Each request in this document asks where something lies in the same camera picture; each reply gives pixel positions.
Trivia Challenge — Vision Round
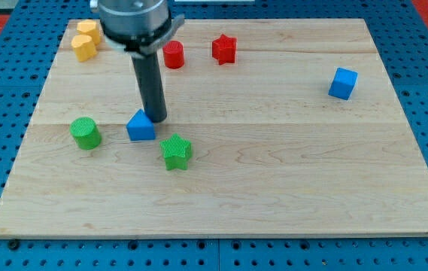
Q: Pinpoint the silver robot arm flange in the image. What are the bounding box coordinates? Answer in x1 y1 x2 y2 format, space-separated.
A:
90 0 185 59

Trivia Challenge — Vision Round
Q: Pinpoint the blue cube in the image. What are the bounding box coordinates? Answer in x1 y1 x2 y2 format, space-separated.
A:
328 67 358 100

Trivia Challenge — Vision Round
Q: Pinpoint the green star block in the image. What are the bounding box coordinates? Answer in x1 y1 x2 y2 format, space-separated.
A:
159 133 193 171

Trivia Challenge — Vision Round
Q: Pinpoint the light wooden board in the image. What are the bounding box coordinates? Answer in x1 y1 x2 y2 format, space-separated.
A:
0 19 428 239

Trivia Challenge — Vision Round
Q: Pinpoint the blue triangular prism block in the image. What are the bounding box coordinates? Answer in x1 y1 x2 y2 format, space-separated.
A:
126 109 156 141

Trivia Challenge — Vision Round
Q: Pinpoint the red star block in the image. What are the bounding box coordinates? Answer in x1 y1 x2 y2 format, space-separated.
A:
212 34 237 65

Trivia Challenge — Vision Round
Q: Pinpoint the red cylinder block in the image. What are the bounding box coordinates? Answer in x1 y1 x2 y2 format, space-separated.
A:
162 41 184 69

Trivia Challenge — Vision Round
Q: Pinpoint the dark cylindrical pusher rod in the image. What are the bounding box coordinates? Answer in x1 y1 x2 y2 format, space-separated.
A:
132 53 167 123

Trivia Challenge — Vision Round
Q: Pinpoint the green cylinder block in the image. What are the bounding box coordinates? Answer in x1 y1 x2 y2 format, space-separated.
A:
69 117 102 150

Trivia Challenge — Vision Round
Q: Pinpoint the yellow heart block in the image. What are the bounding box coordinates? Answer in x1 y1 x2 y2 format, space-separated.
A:
71 35 97 62

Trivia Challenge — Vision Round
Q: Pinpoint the yellow hexagon block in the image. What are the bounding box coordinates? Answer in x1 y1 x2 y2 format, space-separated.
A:
77 20 102 45

